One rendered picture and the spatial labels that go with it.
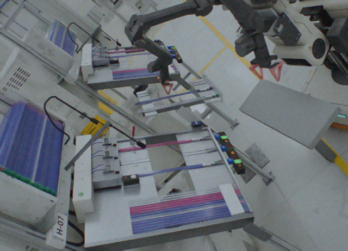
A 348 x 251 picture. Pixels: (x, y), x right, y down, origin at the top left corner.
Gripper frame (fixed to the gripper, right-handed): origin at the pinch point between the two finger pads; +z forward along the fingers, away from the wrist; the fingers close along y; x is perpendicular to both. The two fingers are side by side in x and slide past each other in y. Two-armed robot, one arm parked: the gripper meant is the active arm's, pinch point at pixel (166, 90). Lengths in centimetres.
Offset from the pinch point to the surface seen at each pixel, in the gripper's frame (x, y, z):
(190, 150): 1.2, 42.6, 17.6
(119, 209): -41, 74, 17
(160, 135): -11.5, 26.1, 15.2
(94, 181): -50, 60, 10
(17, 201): -77, 81, -5
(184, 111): 9.6, 2.5, 16.5
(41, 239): -70, 95, 4
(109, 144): -40, 34, 9
